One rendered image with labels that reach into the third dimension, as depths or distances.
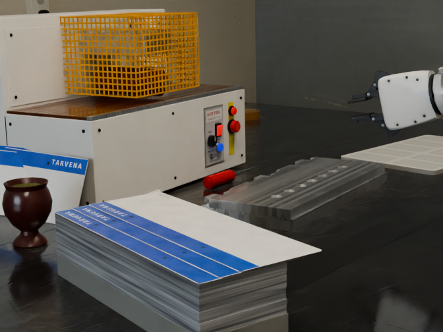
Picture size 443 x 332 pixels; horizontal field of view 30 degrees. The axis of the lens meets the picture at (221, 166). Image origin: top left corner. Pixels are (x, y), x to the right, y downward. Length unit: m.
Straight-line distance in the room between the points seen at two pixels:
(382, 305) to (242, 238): 0.21
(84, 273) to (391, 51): 3.08
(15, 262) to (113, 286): 0.29
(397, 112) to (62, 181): 0.64
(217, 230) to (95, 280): 0.19
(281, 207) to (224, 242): 0.42
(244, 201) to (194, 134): 0.35
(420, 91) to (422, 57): 2.52
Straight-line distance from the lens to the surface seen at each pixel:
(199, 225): 1.16
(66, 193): 1.58
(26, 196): 1.42
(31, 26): 1.77
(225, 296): 0.97
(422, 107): 1.54
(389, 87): 1.56
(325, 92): 4.34
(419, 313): 1.14
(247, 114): 2.73
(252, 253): 1.04
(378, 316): 1.12
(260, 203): 1.51
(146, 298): 1.06
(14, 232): 1.56
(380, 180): 1.83
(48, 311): 1.17
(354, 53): 4.23
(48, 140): 1.64
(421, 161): 2.04
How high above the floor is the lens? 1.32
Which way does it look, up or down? 12 degrees down
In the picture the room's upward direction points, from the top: 1 degrees counter-clockwise
